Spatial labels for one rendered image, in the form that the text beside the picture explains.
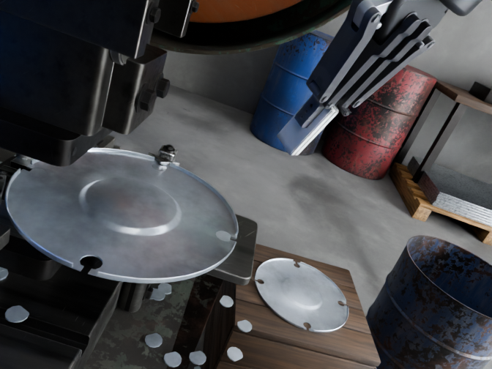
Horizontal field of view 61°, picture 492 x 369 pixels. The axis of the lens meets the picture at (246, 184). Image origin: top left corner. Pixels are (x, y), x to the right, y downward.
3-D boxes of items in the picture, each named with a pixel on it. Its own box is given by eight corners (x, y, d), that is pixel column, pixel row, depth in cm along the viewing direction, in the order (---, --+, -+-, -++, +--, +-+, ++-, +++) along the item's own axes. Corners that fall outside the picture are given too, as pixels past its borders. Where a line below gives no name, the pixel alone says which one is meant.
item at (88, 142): (129, 131, 61) (137, 96, 59) (62, 190, 43) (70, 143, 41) (22, 93, 60) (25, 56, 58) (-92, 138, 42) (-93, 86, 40)
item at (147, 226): (220, 318, 43) (222, 312, 42) (-60, 227, 41) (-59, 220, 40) (245, 193, 69) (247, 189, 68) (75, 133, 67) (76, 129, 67)
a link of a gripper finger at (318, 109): (340, 93, 41) (322, 89, 39) (307, 128, 44) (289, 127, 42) (331, 82, 41) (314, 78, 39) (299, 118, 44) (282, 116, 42)
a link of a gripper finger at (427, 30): (400, -4, 37) (407, 0, 38) (321, 88, 44) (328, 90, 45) (427, 24, 36) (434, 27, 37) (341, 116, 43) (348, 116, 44)
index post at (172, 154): (165, 192, 75) (179, 145, 71) (161, 200, 73) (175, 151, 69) (151, 187, 75) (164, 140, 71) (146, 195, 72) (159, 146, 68)
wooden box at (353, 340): (309, 340, 157) (349, 269, 142) (326, 441, 123) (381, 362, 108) (206, 313, 151) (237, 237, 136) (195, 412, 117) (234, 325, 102)
